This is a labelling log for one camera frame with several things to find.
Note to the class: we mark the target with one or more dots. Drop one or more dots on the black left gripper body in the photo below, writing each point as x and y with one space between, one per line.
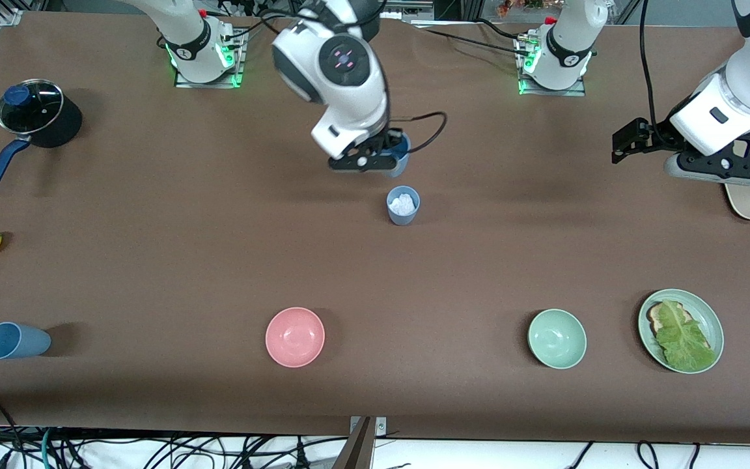
659 137

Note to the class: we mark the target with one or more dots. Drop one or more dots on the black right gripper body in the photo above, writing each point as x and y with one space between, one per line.
390 141

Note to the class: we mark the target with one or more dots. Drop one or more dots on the blue plastic cup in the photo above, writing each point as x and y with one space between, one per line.
402 163
13 341
403 219

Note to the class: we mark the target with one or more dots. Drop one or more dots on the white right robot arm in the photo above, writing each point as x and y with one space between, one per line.
342 85

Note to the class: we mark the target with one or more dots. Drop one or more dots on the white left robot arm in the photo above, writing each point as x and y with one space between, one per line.
720 111

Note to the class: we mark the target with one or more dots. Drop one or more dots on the white crumpled paper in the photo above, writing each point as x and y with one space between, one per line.
403 204

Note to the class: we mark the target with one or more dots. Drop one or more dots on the silver metal device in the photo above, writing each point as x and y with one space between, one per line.
391 9

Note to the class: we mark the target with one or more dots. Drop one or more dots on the toast slice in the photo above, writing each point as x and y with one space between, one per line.
656 319

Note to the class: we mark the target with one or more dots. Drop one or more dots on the pale green plate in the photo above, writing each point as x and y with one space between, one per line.
713 326

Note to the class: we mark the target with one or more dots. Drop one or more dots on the pale green bowl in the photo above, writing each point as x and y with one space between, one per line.
557 339

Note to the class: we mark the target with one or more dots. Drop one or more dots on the green lettuce leaf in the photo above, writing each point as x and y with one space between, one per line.
684 342

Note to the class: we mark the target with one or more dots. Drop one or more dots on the pink bowl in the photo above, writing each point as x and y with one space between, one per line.
295 337

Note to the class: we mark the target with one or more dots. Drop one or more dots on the glass lid with blue knob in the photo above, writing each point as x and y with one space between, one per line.
40 107

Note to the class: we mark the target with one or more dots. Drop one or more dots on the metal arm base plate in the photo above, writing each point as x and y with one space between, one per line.
209 82
554 92

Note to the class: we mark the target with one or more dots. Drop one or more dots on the small metal bracket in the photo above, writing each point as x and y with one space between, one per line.
381 426

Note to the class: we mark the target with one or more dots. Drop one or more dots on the dark camera pole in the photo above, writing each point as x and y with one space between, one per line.
355 449

